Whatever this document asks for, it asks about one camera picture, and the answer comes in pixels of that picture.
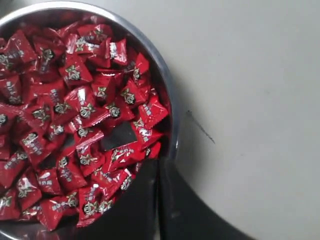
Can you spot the stainless steel bowl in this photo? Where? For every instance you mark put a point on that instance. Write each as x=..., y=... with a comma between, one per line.
x=50, y=12

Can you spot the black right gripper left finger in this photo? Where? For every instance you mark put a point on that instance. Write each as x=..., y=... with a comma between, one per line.
x=132, y=217

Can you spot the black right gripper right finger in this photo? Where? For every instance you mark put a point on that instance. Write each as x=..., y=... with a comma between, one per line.
x=183, y=215

